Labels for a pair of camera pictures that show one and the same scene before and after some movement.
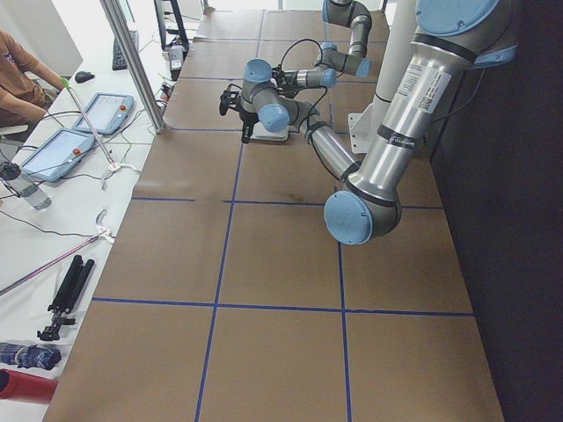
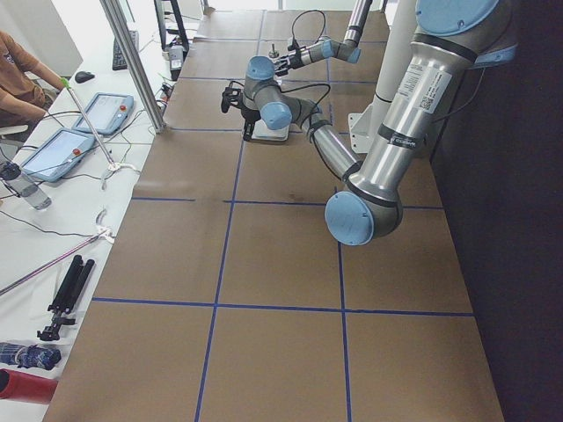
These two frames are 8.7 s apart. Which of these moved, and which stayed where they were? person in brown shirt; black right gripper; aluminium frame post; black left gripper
Moved: black right gripper
Stayed: person in brown shirt; aluminium frame post; black left gripper
